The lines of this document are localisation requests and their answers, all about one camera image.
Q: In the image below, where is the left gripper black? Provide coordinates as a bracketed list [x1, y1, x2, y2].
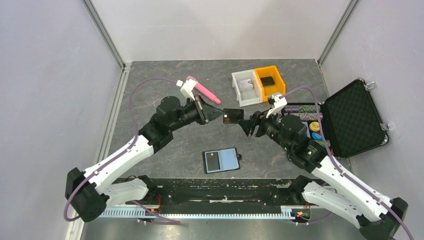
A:
[168, 94, 226, 132]

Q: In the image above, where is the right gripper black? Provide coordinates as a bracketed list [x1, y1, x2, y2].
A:
[237, 106, 293, 152]

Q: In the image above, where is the black VIP credit card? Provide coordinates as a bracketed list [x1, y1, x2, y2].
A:
[222, 108, 245, 124]

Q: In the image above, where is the black leather card holder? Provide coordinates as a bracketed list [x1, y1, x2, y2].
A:
[201, 147, 242, 174]

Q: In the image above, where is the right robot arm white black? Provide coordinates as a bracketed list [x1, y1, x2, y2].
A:
[237, 111, 408, 240]

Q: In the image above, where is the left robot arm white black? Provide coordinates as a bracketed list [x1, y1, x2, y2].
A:
[63, 95, 224, 223]

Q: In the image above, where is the card in white bin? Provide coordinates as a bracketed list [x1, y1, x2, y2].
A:
[237, 79, 254, 92]

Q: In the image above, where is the pink wand massager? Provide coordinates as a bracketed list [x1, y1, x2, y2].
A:
[186, 75, 221, 104]

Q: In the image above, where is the white plastic bin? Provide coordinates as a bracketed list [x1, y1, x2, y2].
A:
[231, 69, 263, 107]

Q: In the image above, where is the top poker chip row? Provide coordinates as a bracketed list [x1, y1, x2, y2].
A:
[284, 105, 321, 113]

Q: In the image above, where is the poker chip row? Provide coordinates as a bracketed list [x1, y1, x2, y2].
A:
[284, 105, 321, 113]
[289, 112, 323, 122]

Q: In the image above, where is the black object in orange bin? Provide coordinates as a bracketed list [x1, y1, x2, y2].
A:
[260, 76, 275, 87]

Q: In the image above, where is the orange plastic bin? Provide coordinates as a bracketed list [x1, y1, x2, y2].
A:
[254, 65, 286, 102]

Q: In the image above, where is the yellow dealer chip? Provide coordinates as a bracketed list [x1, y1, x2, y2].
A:
[309, 121, 321, 132]

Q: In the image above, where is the blue dealer chip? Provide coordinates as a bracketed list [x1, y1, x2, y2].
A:
[311, 132, 323, 140]

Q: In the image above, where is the black poker chip case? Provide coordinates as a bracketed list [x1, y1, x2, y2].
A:
[287, 78, 390, 158]

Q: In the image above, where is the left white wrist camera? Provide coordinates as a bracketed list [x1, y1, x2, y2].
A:
[176, 78, 197, 101]

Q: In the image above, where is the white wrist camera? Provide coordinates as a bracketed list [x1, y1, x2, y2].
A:
[265, 92, 288, 118]
[176, 78, 197, 101]

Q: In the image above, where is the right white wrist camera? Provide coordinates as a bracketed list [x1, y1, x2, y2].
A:
[265, 92, 288, 118]

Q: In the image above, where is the white cable duct strip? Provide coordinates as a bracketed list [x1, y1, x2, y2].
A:
[99, 206, 295, 220]

